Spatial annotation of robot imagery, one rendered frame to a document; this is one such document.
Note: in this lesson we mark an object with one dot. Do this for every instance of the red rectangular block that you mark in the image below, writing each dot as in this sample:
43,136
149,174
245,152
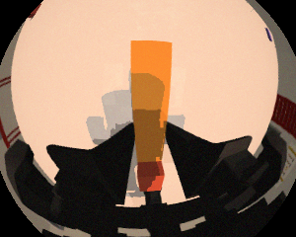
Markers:
35,10

